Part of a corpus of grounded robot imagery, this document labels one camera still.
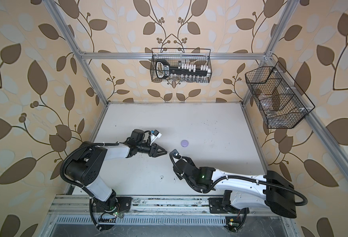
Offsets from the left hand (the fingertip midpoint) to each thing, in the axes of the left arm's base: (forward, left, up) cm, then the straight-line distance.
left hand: (163, 150), depth 86 cm
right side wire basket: (+13, -61, +27) cm, 68 cm away
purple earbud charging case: (+9, -13, -7) cm, 17 cm away
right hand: (-8, -9, +2) cm, 12 cm away
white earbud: (-13, 0, -7) cm, 15 cm away
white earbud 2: (-14, -7, -7) cm, 17 cm away
